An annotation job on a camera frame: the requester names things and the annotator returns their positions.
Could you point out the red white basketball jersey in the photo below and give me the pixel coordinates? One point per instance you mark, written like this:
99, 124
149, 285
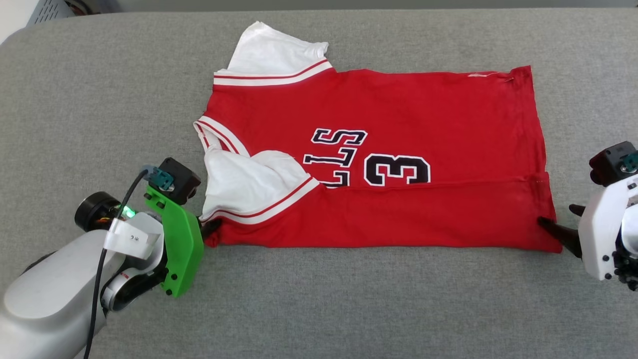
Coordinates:
398, 99

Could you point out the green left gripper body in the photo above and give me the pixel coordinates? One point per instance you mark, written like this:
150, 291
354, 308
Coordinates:
182, 239

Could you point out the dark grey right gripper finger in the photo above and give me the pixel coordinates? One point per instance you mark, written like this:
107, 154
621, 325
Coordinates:
578, 210
563, 234

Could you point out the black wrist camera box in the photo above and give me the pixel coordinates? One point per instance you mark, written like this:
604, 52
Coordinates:
610, 162
182, 179

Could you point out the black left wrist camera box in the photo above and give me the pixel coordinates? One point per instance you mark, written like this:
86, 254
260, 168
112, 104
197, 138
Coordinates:
182, 179

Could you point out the white equipment box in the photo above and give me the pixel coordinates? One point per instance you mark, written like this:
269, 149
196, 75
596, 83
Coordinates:
15, 15

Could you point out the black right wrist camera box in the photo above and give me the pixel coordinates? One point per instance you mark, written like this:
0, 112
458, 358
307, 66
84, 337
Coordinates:
610, 162

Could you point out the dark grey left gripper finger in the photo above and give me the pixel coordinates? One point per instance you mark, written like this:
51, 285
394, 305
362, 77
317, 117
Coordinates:
210, 227

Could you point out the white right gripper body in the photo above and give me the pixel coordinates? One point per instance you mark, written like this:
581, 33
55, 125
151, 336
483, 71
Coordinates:
600, 234

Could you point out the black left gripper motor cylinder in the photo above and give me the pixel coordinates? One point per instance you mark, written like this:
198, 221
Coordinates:
94, 209

